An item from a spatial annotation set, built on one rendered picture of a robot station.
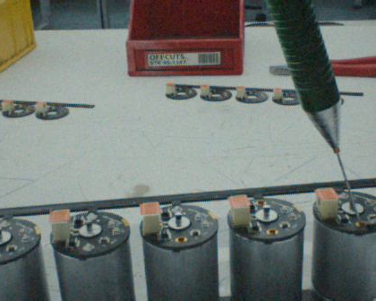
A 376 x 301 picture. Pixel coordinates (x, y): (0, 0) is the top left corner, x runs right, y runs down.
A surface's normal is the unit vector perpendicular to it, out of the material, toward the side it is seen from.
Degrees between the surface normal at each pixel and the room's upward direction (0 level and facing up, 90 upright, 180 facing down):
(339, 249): 90
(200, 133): 0
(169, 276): 90
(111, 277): 90
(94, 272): 90
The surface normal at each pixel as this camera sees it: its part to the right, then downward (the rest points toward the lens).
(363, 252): 0.13, 0.41
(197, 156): -0.04, -0.91
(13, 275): 0.46, 0.36
